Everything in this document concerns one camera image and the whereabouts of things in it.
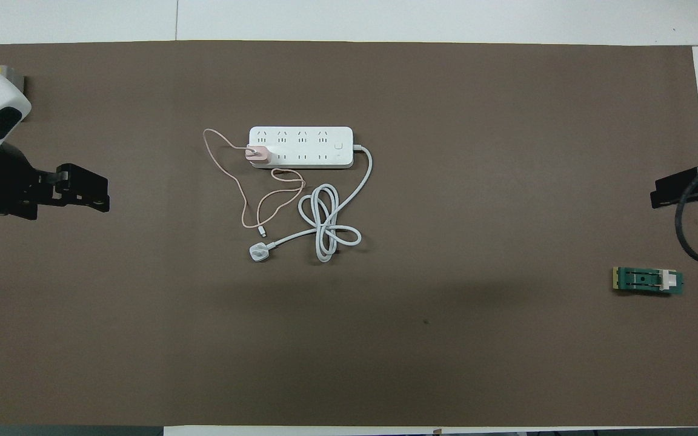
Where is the pink charging cable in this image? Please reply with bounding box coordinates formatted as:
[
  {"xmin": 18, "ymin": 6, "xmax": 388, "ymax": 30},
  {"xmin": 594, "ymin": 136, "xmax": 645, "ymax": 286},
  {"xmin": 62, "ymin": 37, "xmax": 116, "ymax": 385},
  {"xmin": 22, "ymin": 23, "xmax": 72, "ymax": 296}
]
[{"xmin": 202, "ymin": 128, "xmax": 307, "ymax": 237}]

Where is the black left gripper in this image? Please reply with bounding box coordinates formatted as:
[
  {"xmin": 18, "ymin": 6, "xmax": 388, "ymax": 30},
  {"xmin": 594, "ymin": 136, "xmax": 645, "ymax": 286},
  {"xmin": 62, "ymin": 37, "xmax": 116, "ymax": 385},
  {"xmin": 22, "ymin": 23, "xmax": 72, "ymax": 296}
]
[{"xmin": 0, "ymin": 142, "xmax": 111, "ymax": 220}]

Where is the white power cord with plug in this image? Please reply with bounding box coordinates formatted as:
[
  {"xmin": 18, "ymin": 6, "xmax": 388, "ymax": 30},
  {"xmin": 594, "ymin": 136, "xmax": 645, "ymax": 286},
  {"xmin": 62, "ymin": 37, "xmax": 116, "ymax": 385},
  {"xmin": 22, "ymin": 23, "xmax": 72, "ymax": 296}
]
[{"xmin": 248, "ymin": 144, "xmax": 374, "ymax": 264}]

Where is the white power strip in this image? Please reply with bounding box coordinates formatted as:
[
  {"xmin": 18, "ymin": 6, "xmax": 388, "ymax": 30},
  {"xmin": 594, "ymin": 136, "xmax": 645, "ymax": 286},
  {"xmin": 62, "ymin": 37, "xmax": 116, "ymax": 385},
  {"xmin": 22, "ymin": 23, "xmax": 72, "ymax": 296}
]
[{"xmin": 248, "ymin": 126, "xmax": 354, "ymax": 169}]

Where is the brown table mat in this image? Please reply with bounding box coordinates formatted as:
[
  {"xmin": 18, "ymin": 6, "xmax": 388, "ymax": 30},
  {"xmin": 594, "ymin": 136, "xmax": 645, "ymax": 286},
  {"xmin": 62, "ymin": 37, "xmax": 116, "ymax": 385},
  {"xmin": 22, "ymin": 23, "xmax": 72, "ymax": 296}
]
[{"xmin": 0, "ymin": 40, "xmax": 698, "ymax": 427}]

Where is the green circuit board fixture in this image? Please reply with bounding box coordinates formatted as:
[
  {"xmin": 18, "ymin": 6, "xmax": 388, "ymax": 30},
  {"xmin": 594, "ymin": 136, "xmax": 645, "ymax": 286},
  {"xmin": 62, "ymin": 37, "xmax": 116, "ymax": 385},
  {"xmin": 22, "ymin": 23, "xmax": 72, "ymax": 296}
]
[{"xmin": 613, "ymin": 266, "xmax": 684, "ymax": 297}]

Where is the grey on-off switch box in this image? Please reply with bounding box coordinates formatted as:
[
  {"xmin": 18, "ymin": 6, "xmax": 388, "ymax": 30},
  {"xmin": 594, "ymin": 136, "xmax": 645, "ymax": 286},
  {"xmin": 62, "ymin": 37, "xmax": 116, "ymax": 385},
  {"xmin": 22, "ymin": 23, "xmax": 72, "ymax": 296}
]
[{"xmin": 0, "ymin": 64, "xmax": 25, "ymax": 122}]

